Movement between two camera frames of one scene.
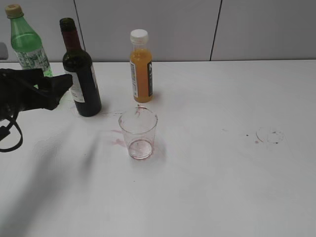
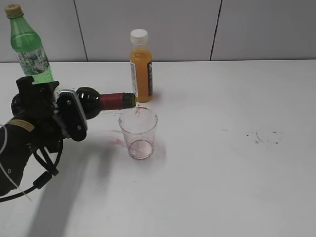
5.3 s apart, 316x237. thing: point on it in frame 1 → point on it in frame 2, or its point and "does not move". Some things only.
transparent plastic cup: x=138 y=125 does not move
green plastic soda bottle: x=26 y=42 does not move
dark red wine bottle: x=85 y=92 → x=92 y=102
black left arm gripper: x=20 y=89 → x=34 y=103
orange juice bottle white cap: x=141 y=62 does not move
